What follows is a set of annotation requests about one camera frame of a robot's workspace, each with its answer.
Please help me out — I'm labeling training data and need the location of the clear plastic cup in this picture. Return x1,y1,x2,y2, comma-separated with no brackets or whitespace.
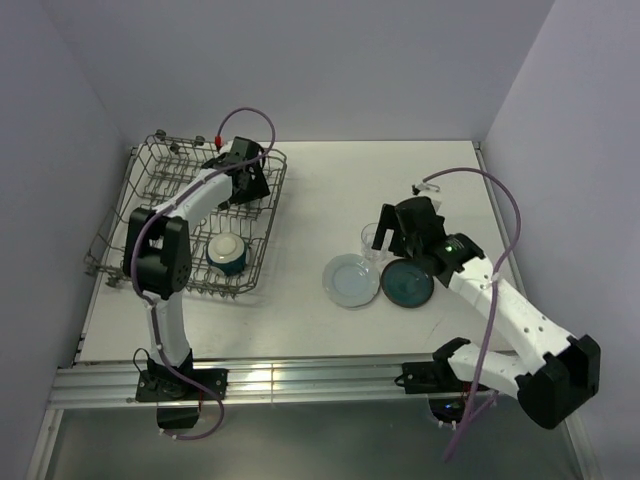
361,222,392,265

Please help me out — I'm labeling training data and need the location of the teal and cream bowl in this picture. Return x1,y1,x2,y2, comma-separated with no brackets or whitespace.
206,233,249,276

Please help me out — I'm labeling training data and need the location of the light blue scalloped plate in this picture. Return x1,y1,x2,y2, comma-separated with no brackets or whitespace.
322,254,380,308

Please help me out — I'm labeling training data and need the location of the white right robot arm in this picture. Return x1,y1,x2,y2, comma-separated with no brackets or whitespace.
373,197,601,429

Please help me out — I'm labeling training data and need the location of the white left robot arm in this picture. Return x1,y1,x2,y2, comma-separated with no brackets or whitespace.
123,137,269,399

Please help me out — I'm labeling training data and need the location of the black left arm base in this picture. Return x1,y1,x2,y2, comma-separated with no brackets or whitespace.
135,362,228,433

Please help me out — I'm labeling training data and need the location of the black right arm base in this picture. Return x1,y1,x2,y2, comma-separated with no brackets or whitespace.
394,361,471,429

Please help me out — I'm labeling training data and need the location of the dark teal round plate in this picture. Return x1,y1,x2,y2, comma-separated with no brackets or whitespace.
380,259,435,309

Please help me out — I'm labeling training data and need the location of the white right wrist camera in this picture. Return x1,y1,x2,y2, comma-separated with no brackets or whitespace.
411,182,443,213

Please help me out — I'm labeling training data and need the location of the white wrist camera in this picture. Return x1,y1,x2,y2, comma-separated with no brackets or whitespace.
411,182,443,213
213,135,234,154

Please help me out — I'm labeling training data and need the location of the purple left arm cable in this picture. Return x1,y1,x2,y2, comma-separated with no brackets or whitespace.
130,107,277,441

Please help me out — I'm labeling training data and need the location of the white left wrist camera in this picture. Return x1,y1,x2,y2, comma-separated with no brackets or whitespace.
213,135,234,154

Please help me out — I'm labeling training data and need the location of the grey wire dish rack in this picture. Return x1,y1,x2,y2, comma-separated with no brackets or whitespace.
84,129,287,297

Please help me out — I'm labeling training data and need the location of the aluminium mounting rail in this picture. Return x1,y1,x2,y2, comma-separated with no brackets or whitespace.
49,352,574,409

